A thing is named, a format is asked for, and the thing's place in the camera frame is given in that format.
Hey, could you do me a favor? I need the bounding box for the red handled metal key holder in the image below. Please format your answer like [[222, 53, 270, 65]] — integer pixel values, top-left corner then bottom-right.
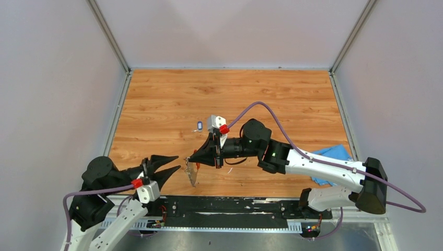
[[184, 157, 201, 187]]

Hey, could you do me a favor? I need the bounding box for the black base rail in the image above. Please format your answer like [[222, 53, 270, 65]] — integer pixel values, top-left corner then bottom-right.
[[144, 196, 332, 233]]

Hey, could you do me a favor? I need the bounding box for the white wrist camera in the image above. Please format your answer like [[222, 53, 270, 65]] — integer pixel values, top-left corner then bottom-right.
[[131, 178, 160, 204], [206, 115, 229, 148]]

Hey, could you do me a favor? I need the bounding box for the blue tag key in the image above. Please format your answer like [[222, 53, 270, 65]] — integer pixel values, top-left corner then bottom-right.
[[192, 121, 203, 132]]

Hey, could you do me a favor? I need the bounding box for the blue cloth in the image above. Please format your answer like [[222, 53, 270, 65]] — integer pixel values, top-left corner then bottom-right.
[[311, 144, 353, 186]]

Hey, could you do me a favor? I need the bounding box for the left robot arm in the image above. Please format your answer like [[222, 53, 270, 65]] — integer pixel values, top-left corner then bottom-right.
[[61, 155, 180, 250]]

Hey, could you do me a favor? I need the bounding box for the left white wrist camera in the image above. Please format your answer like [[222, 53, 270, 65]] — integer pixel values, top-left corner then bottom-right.
[[131, 178, 160, 204]]

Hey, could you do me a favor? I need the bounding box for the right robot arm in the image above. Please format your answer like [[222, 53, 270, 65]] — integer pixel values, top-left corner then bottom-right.
[[186, 119, 388, 219]]

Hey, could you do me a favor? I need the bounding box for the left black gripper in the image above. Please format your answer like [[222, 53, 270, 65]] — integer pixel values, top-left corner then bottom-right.
[[105, 153, 182, 195]]

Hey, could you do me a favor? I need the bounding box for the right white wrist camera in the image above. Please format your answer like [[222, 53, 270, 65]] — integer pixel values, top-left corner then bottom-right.
[[206, 115, 229, 148]]

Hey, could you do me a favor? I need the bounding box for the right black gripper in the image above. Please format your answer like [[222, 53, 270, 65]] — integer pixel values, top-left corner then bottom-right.
[[189, 133, 261, 169]]

